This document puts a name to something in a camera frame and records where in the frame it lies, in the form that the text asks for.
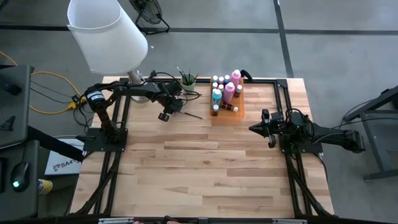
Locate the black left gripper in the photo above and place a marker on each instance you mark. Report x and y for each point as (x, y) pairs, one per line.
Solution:
(171, 104)

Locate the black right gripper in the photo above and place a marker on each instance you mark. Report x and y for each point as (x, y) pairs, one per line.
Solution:
(276, 126)

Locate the grey small paint bottle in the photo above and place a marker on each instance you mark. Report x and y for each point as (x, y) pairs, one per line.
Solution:
(238, 90)

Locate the teal large paint bottle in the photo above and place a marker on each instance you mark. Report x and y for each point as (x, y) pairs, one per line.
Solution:
(216, 98)

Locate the pink large paint bottle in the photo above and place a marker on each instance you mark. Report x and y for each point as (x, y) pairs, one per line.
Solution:
(236, 77)
(228, 93)

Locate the green small paint bottle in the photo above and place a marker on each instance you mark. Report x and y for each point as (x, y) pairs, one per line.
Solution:
(215, 78)

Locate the yellow small paint bottle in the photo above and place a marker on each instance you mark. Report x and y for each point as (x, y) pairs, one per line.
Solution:
(221, 87)

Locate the maroon small paint bottle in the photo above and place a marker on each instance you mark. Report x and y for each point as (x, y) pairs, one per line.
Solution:
(221, 80)

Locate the blue small paint bottle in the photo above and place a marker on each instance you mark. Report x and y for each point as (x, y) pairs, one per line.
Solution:
(227, 78)

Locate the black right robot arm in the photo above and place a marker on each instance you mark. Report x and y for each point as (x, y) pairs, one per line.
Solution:
(329, 135)

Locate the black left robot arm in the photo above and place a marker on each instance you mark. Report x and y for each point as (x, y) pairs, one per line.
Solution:
(105, 121)

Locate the green plastic cup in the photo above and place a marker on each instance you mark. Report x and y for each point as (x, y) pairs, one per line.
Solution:
(189, 86)

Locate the orange translucent plastic bin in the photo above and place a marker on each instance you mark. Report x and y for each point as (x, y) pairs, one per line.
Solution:
(228, 116)

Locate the white shade silver table lamp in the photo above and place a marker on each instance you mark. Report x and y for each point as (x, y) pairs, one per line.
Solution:
(105, 37)

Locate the black floor fan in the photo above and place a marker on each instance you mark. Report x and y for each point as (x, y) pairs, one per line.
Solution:
(149, 12)

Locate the yellow power plug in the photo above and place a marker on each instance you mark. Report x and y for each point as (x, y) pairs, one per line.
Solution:
(74, 104)

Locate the black metal table stand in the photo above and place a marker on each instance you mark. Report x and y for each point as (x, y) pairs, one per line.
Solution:
(371, 146)

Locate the white cardboard box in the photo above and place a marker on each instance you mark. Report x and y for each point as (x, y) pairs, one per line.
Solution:
(63, 163)

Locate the yellow can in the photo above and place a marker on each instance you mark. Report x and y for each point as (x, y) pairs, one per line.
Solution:
(46, 186)

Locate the dark grey side desk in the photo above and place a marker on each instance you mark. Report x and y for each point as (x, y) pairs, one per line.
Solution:
(15, 102)

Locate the black computer mouse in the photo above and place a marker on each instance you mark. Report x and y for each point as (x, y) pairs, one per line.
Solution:
(19, 177)

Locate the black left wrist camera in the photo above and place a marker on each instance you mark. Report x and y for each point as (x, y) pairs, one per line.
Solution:
(174, 88)

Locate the silver metal bracket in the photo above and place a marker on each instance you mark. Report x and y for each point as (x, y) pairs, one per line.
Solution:
(289, 221)
(115, 221)

